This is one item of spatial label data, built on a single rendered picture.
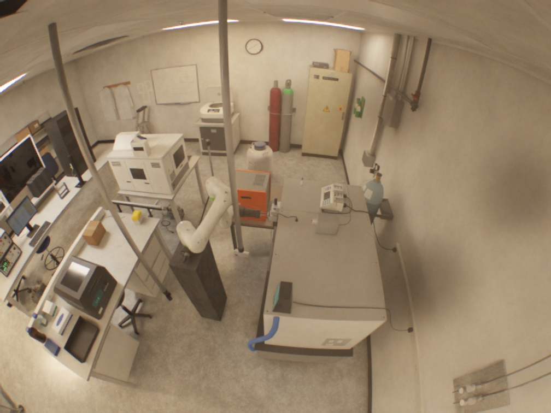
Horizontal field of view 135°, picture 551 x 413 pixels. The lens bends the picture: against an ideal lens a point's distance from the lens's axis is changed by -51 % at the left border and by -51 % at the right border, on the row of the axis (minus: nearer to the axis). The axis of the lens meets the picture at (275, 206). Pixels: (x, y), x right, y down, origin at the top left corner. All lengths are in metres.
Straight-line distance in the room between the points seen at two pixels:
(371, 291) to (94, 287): 2.02
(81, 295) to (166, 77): 4.81
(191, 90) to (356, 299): 5.13
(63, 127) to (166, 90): 2.76
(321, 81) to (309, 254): 3.63
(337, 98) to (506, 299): 4.22
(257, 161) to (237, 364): 3.05
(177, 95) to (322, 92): 3.24
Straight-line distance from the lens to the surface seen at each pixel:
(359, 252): 1.57
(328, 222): 1.51
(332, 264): 1.46
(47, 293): 2.75
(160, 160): 2.63
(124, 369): 2.73
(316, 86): 4.60
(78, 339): 2.36
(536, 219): 1.23
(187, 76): 5.51
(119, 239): 2.67
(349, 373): 2.78
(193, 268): 1.81
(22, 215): 3.82
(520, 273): 1.26
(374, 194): 2.27
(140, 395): 2.97
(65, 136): 4.14
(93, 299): 2.13
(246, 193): 2.38
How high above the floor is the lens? 2.63
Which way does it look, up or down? 43 degrees down
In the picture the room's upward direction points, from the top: 2 degrees clockwise
